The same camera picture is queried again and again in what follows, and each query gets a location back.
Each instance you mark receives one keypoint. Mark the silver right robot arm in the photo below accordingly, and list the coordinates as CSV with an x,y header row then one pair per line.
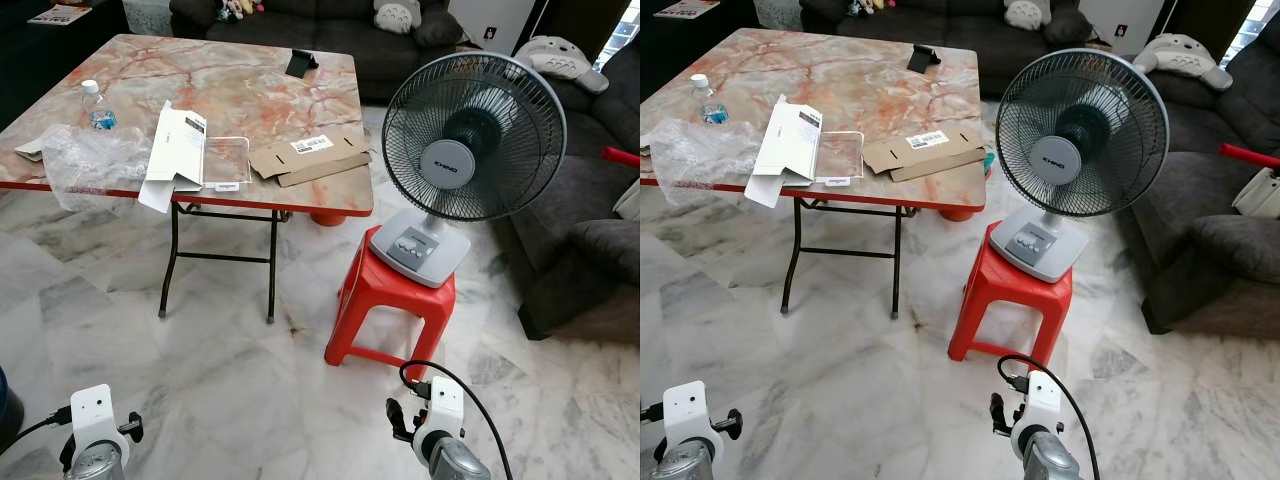
x,y
1055,460
460,462

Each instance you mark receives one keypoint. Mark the grey electric table fan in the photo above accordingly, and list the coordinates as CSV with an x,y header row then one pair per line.
x,y
445,165
1055,160

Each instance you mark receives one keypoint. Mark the black low cabinet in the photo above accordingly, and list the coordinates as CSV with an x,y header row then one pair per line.
x,y
690,55
40,70

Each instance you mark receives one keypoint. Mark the dark grey armchair sofa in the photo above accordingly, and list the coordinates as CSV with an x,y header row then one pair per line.
x,y
1200,260
590,260

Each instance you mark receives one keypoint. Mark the open white cardboard box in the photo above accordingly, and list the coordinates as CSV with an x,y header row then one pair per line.
x,y
175,145
790,140

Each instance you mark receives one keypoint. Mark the white board with black sign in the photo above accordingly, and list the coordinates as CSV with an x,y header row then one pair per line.
x,y
500,20
1120,20

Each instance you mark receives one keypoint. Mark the marble pattern folding table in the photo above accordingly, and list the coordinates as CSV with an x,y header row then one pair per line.
x,y
230,90
860,88

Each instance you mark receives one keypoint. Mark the red white magazine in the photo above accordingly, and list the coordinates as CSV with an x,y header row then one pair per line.
x,y
60,14
685,9

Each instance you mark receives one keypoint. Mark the red plastic stool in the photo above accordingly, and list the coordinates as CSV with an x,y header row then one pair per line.
x,y
1005,280
385,285

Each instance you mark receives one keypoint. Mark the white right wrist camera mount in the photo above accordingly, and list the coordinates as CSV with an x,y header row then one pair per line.
x,y
445,410
1042,400

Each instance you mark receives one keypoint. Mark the dark long sofa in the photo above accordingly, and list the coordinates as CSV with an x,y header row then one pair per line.
x,y
960,35
330,40

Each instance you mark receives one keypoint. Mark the red plastic bucket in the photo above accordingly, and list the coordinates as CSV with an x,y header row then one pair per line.
x,y
957,213
328,217

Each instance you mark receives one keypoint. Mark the flattened brown cardboard box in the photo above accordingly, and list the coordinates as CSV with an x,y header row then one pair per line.
x,y
300,160
915,155

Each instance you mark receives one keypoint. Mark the red stick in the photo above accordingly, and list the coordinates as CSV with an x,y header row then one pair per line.
x,y
1250,156
622,156

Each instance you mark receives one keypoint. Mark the colourful small plush toys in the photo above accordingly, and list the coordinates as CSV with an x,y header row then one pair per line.
x,y
240,8
868,6

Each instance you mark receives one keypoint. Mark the clear plastic bag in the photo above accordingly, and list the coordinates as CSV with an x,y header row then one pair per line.
x,y
90,160
700,155

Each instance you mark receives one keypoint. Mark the clear plastic tray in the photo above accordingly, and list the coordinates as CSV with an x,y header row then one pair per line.
x,y
228,160
840,158

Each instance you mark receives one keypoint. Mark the large grey Totoro plush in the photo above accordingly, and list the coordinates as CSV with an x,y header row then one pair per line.
x,y
1175,52
555,55

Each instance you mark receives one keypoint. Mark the clear plastic water bottle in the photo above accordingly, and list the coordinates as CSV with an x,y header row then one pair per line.
x,y
97,112
708,105

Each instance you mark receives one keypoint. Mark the white plastic box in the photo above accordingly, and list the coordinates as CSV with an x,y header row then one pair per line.
x,y
1258,193
630,200

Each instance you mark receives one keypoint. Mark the small grey Totoro plush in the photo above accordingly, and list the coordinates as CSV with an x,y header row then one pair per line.
x,y
1025,12
397,14

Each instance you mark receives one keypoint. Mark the black phone stand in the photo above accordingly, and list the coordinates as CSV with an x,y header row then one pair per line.
x,y
920,58
298,62

